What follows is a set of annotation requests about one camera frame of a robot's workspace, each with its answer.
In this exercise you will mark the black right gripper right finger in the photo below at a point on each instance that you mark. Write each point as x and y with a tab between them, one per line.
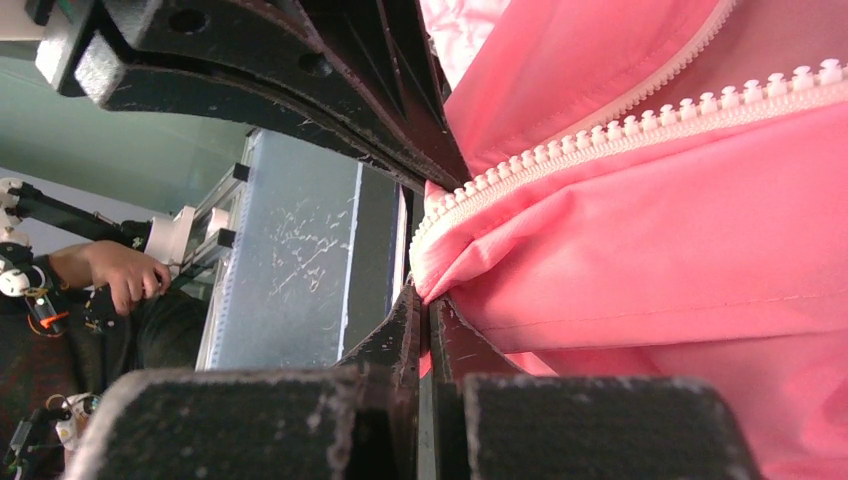
494	421

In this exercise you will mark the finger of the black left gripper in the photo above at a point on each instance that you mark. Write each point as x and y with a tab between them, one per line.
355	77

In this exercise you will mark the grey table edge panel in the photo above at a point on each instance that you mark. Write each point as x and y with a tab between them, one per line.
311	271

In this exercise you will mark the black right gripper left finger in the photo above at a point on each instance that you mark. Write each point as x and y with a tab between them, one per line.
357	419

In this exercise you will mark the pink zip-up jacket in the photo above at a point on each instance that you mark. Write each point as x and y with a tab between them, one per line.
660	188

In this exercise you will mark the operator hand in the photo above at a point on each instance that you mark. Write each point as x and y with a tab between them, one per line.
132	276

